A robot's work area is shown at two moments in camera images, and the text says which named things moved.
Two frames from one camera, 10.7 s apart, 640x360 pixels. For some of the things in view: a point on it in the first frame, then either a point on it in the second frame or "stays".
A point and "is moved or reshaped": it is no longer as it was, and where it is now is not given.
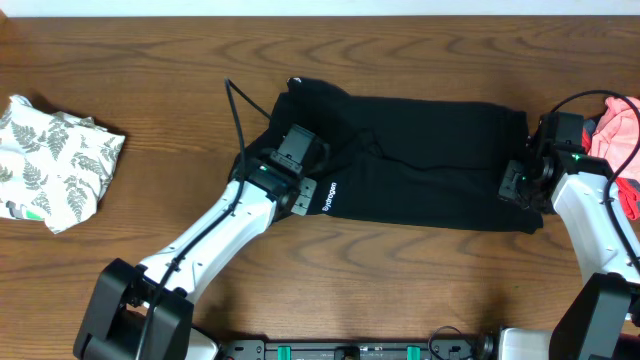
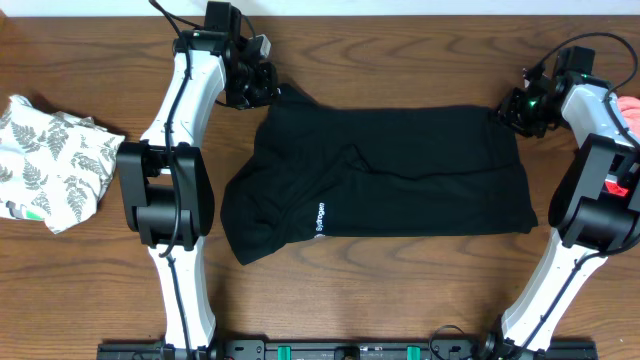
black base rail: x=260 y=350 stays
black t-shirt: x=406 y=163 is moved or reshaped
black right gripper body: x=516 y=185 -> x=528 y=115
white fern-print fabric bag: x=53 y=168 stays
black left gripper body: x=305 y=190 -> x=249 y=87
